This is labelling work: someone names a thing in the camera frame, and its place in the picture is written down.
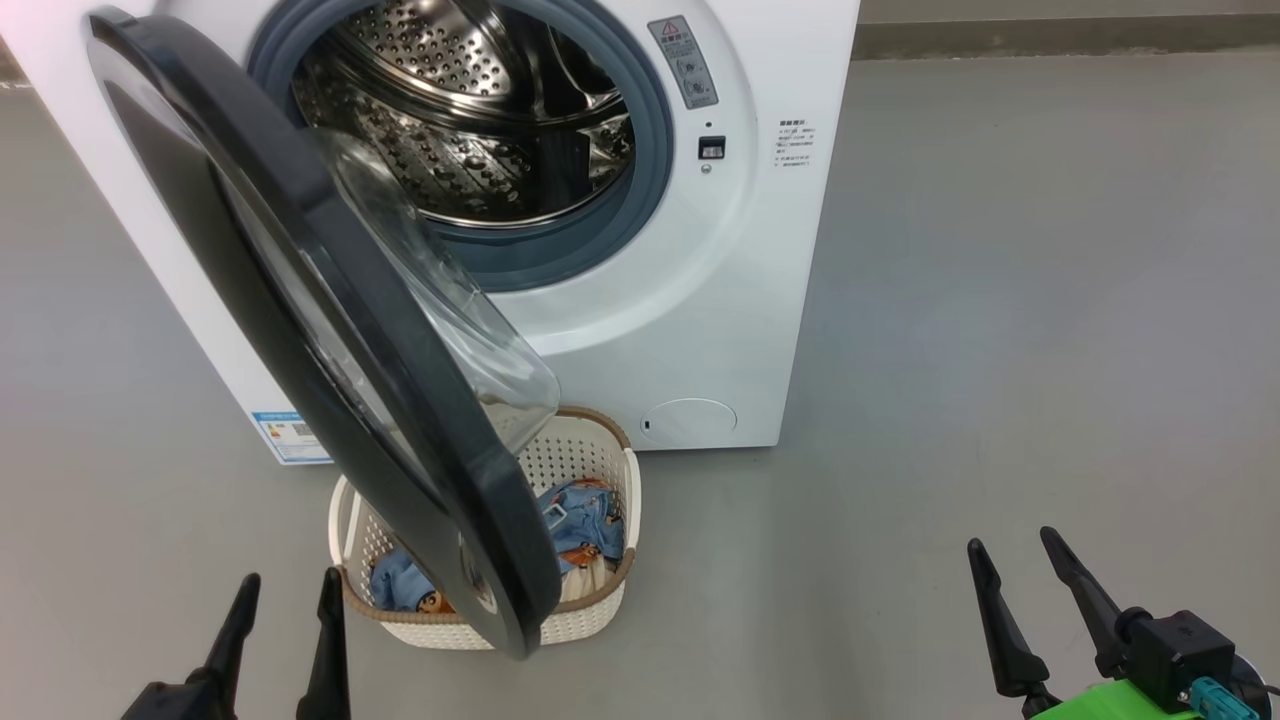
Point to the grey wall baseboard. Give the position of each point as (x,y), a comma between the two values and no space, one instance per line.
(1050,38)

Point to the white cloth garment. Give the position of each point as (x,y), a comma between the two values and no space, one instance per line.
(588,580)

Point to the blue white energy label sticker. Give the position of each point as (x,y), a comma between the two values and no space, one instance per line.
(290,438)

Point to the blue cartoon print garment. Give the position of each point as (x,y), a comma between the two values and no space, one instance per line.
(585,520)

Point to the grey warning sticker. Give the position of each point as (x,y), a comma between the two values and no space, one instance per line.
(685,62)

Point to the cream perforated laundry basket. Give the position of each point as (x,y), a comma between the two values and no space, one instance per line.
(590,460)

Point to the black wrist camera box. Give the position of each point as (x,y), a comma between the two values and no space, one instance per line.
(1185,655)

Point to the dark round washer door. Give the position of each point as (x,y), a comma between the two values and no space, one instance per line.
(330,280)

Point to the round white filter cover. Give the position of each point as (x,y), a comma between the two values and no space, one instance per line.
(688,422)

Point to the white front-load washing machine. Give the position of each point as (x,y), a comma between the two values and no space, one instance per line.
(700,300)

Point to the steel washing machine drum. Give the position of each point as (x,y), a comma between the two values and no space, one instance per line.
(440,60)

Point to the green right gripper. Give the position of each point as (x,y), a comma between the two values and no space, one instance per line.
(1110,705)

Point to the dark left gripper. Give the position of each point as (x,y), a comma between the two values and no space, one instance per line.
(165,705)

